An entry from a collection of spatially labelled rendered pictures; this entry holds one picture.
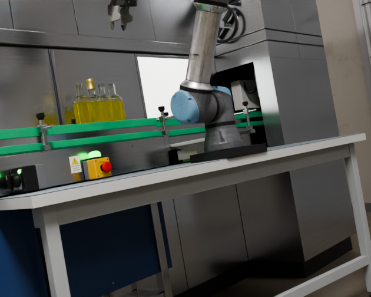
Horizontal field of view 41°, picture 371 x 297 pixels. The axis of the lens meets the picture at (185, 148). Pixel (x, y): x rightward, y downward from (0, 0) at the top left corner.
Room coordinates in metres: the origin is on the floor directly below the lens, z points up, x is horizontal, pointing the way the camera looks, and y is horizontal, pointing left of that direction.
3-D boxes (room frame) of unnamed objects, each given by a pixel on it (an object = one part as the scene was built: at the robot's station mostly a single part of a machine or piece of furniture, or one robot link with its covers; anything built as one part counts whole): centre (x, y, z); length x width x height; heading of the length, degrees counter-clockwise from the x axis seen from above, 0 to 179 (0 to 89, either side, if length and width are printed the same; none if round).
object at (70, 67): (2.45, 0.19, 1.15); 0.90 x 0.03 x 0.34; 138
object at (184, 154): (2.21, -0.04, 0.79); 0.27 x 0.17 x 0.08; 48
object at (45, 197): (2.37, 0.27, 0.73); 1.58 x 1.52 x 0.04; 129
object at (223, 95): (1.86, -0.14, 0.95); 0.13 x 0.12 x 0.14; 138
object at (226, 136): (1.86, -0.14, 0.83); 0.15 x 0.15 x 0.10
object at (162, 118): (2.18, 0.09, 0.95); 0.17 x 0.03 x 0.12; 48
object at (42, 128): (1.69, 0.45, 0.94); 0.07 x 0.04 x 0.13; 48
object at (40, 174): (1.60, 0.51, 0.79); 0.08 x 0.08 x 0.08; 48
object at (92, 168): (1.81, 0.33, 0.79); 0.07 x 0.07 x 0.07; 48
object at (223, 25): (2.88, -0.34, 1.49); 0.21 x 0.05 x 0.21; 48
